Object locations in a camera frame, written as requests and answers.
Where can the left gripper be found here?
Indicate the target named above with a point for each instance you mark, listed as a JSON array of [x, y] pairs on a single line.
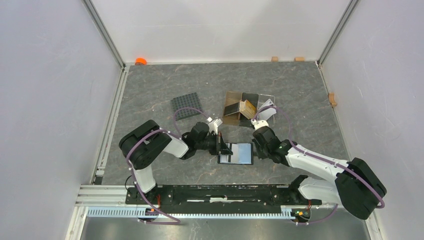
[[224, 149]]

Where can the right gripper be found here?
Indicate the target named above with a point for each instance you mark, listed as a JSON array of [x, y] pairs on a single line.
[[260, 155]]

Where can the black card holder wallet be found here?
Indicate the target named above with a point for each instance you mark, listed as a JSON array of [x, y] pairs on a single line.
[[242, 153]]

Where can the amber and black organizer box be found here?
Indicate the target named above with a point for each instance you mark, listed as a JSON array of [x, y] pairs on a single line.
[[238, 119]]

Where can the orange card stack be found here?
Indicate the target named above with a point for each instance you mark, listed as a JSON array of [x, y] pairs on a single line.
[[247, 109]]

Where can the black credit card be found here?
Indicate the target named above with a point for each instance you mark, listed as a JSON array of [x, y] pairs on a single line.
[[232, 109]]

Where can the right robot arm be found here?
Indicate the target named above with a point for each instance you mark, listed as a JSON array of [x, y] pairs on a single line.
[[348, 183]]

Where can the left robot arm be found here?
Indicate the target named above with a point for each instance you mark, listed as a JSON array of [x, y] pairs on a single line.
[[144, 144]]

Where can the dark grey stud baseplate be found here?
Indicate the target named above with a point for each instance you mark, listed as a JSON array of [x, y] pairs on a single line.
[[185, 106]]

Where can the curved wooden piece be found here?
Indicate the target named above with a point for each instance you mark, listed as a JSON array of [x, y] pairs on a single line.
[[332, 99]]

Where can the orange round cap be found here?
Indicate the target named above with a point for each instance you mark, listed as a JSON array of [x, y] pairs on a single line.
[[140, 61]]

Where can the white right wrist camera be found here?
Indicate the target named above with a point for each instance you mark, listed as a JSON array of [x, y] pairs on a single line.
[[257, 124]]

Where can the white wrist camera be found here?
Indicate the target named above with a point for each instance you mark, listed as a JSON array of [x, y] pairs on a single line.
[[214, 124], [257, 124]]

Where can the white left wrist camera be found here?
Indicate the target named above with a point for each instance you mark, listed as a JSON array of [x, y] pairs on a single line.
[[214, 124]]

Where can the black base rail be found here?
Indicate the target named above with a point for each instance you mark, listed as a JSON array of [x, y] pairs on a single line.
[[226, 198]]

